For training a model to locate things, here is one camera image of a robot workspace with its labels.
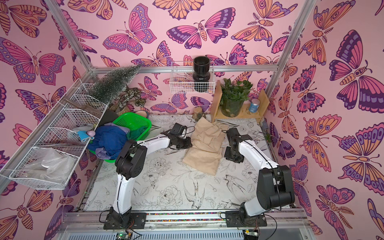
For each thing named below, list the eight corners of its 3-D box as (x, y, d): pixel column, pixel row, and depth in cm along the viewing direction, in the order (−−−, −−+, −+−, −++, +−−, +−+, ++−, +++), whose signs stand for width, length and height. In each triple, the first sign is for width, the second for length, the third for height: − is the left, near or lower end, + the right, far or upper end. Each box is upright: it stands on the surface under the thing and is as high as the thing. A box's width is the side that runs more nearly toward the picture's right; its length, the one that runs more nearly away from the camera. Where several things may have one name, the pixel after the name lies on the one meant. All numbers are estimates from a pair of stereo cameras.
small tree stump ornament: (190, 117, 122) (190, 110, 116) (197, 112, 125) (197, 105, 119) (198, 122, 118) (198, 115, 112) (205, 117, 121) (205, 110, 115)
